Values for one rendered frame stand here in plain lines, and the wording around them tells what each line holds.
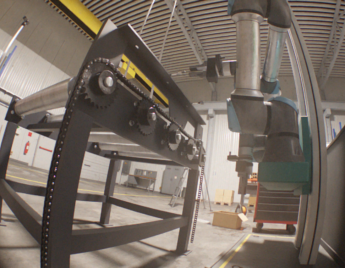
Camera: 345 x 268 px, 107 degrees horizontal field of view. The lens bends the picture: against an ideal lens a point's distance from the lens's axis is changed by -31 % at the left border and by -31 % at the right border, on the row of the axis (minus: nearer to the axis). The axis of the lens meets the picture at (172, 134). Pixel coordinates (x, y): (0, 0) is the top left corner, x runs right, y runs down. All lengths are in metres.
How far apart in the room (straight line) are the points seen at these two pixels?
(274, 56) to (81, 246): 1.01
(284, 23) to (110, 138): 1.20
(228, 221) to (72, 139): 2.80
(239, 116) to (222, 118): 11.51
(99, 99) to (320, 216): 0.86
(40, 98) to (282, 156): 0.99
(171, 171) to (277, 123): 11.09
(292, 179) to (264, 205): 2.40
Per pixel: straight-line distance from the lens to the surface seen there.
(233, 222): 3.09
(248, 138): 0.91
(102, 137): 1.37
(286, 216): 3.00
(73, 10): 8.11
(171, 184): 11.49
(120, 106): 0.77
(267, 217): 2.96
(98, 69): 0.64
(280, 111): 0.63
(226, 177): 11.11
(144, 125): 0.82
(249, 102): 0.60
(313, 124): 0.78
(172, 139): 1.04
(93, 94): 0.61
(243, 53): 0.63
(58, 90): 0.78
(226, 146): 11.43
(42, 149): 10.35
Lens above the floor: 0.57
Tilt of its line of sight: 16 degrees up
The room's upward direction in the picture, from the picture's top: 9 degrees clockwise
